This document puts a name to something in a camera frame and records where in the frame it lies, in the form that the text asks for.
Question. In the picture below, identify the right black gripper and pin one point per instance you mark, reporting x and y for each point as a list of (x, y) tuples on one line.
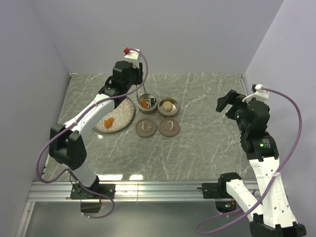
[(233, 98)]

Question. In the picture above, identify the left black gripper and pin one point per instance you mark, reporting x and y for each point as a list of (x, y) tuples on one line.
[(139, 72)]

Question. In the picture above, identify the orange fried piece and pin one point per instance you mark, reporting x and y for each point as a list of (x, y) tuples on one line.
[(143, 103), (108, 122)]

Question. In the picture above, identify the red-centre sushi roll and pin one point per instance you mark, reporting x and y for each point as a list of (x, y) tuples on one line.
[(148, 102)]

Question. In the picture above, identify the beige steamed bun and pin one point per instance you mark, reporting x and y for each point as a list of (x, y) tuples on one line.
[(167, 106)]

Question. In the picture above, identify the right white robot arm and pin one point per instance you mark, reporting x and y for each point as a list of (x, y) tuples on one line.
[(271, 215)]

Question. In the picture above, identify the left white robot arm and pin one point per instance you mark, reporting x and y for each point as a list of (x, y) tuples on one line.
[(67, 145)]

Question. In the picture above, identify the silver glitter plate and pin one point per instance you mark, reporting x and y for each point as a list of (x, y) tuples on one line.
[(123, 115)]

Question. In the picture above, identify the left round metal container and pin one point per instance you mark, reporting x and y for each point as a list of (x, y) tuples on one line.
[(148, 110)]

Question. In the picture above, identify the round metal container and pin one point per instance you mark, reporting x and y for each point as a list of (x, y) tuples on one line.
[(148, 110), (173, 112)]

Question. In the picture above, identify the left brown round lid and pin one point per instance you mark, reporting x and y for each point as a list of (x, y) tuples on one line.
[(145, 128)]

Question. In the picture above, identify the brown round lid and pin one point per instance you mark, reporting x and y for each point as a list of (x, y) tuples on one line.
[(145, 128), (169, 127)]

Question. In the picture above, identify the right round metal container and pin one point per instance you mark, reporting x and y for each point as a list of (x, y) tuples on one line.
[(173, 112)]

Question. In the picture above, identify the right brown round lid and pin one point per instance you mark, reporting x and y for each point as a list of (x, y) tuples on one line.
[(169, 127)]

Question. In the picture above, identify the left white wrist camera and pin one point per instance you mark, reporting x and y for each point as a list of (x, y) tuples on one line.
[(132, 57)]

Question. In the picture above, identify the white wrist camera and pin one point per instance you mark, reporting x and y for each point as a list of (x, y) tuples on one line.
[(132, 57), (258, 93)]

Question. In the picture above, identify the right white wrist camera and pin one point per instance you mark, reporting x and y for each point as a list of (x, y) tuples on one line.
[(258, 93)]

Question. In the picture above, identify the aluminium mounting rail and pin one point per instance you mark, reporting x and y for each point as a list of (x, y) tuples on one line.
[(125, 191)]

